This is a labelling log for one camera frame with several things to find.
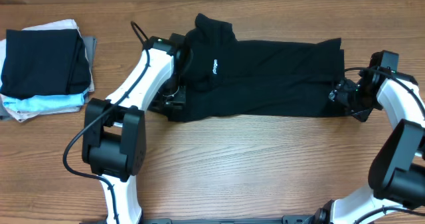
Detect black polo shirt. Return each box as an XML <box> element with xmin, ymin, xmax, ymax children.
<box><xmin>147</xmin><ymin>13</ymin><xmax>346</xmax><ymax>123</ymax></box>

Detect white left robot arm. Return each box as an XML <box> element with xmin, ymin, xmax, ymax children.
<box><xmin>82</xmin><ymin>33</ymin><xmax>193</xmax><ymax>223</ymax></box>

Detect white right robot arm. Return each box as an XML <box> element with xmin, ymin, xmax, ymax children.
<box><xmin>306</xmin><ymin>66</ymin><xmax>424</xmax><ymax>224</ymax></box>

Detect folded light blue shirt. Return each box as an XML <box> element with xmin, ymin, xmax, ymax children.
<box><xmin>1</xmin><ymin>89</ymin><xmax>89</xmax><ymax>112</ymax></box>

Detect folded black shirt on stack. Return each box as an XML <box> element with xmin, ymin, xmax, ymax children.
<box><xmin>1</xmin><ymin>29</ymin><xmax>91</xmax><ymax>100</ymax></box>

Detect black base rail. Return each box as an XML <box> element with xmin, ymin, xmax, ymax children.
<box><xmin>141</xmin><ymin>215</ymin><xmax>314</xmax><ymax>224</ymax></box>

